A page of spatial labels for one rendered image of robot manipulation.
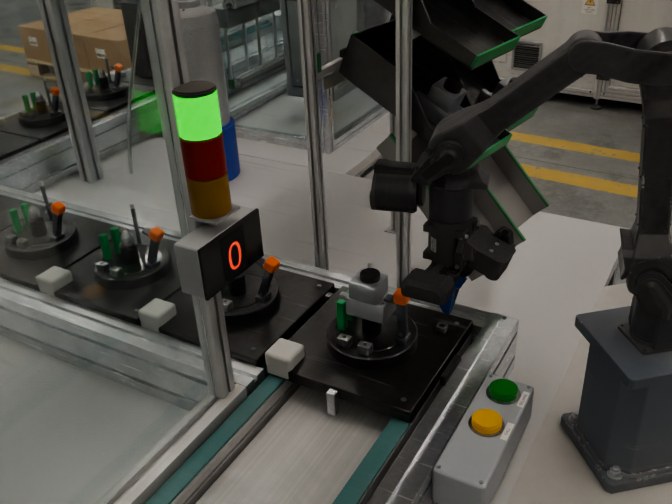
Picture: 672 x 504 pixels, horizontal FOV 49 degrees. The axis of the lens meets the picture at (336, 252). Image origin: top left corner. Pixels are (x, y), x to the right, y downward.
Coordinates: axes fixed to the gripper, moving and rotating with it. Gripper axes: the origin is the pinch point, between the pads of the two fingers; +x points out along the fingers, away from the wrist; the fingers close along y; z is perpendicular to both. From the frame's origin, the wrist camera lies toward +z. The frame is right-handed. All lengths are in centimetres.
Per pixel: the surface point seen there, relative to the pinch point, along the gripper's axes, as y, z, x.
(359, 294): -2.2, -12.8, 2.7
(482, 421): -9.5, 9.1, 12.4
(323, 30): 86, -69, -11
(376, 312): -2.3, -10.1, 5.1
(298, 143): 86, -80, 22
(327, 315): 2.9, -21.8, 12.5
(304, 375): -11.7, -17.3, 12.5
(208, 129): -20.0, -21.6, -27.8
